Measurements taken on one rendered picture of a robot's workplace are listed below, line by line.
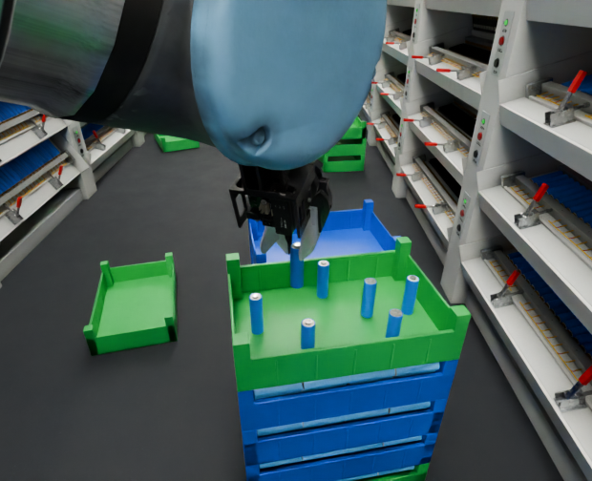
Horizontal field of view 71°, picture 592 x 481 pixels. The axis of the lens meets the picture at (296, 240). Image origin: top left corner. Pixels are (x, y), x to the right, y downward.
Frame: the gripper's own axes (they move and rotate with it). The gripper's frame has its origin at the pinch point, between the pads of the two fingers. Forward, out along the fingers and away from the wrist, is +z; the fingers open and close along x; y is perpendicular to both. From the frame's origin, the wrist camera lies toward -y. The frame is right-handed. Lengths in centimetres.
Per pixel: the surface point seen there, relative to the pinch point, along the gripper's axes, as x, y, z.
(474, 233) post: 27, -49, 38
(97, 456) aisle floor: -35, 24, 42
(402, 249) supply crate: 12.3, -13.9, 12.1
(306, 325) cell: 3.3, 7.8, 6.4
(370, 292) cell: 9.4, -2.6, 10.4
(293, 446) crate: 2.8, 16.6, 24.4
